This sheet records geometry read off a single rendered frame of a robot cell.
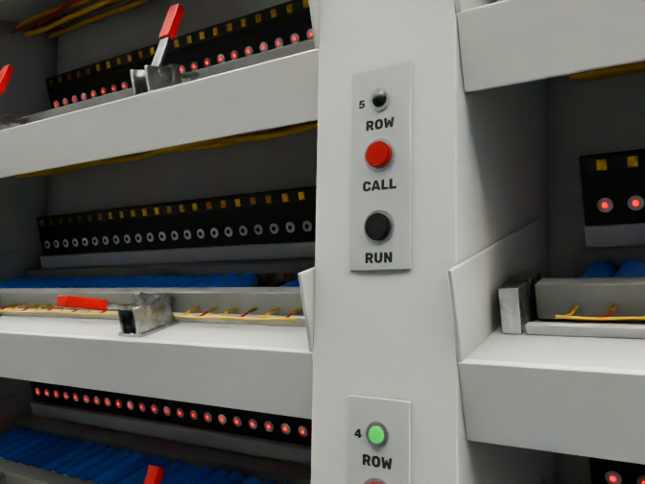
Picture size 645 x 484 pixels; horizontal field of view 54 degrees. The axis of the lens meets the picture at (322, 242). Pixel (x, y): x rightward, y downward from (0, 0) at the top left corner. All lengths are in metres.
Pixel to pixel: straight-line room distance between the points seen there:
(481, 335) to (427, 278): 0.05
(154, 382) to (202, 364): 0.06
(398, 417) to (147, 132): 0.31
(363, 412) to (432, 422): 0.04
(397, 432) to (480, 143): 0.18
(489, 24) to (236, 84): 0.19
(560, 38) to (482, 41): 0.04
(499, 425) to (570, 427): 0.04
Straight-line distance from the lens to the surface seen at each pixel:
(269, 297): 0.48
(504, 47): 0.38
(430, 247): 0.36
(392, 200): 0.37
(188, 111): 0.50
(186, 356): 0.47
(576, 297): 0.40
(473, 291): 0.36
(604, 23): 0.37
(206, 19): 0.82
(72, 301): 0.48
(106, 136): 0.57
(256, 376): 0.43
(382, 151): 0.37
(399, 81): 0.39
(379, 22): 0.41
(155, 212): 0.75
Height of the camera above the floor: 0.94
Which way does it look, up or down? 6 degrees up
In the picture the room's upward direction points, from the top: 1 degrees clockwise
